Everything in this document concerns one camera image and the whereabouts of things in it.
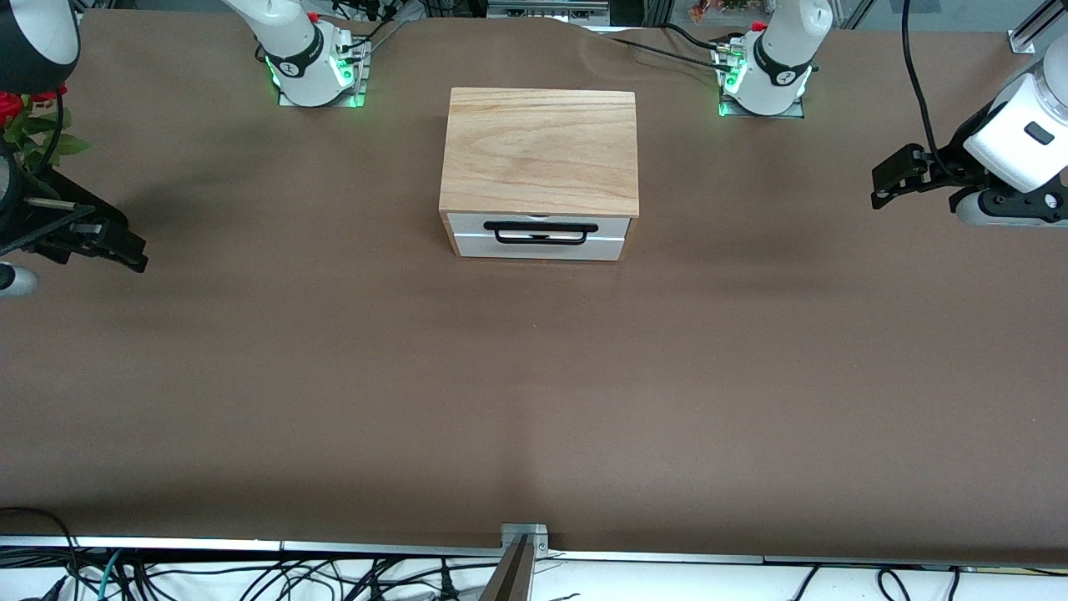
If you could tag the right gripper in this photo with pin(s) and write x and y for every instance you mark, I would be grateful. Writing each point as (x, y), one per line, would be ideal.
(27, 219)

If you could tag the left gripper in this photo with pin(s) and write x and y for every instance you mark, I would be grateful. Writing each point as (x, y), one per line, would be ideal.
(962, 147)

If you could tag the wooden drawer with white front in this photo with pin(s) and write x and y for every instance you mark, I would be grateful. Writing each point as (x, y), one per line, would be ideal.
(467, 225)

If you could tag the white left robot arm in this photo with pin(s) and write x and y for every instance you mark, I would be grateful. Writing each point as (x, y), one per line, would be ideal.
(776, 50)

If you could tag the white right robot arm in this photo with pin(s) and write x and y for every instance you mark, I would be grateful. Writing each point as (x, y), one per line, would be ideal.
(296, 58)

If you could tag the light wooden drawer cabinet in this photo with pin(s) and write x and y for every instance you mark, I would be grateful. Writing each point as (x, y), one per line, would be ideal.
(542, 150)

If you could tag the green rose foliage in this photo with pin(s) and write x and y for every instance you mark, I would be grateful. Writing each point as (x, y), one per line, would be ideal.
(33, 133)

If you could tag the large red rose bloom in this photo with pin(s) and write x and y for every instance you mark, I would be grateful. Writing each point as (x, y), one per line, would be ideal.
(52, 93)

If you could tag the small red rose bloom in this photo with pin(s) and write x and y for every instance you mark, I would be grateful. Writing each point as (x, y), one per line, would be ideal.
(8, 107)

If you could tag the orange artificial flowers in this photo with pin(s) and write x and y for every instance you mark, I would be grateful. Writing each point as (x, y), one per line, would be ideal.
(709, 10)

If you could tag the aluminium table edge strip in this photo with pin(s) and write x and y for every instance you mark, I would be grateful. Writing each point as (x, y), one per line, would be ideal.
(167, 543)

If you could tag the grey power unit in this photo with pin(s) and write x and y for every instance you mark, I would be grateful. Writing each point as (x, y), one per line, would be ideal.
(546, 12)

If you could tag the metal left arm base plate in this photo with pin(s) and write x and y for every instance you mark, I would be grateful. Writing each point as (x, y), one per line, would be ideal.
(788, 112)

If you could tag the aluminium frame profile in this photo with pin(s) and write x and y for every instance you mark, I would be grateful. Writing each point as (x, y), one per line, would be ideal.
(1028, 35)

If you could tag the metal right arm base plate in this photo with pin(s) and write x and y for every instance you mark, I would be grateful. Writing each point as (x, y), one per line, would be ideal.
(359, 92)

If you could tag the grey metal table bracket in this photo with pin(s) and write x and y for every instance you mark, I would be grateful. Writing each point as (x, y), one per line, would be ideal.
(534, 534)

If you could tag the dark brown support post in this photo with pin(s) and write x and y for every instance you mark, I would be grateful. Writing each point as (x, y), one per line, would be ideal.
(511, 580)

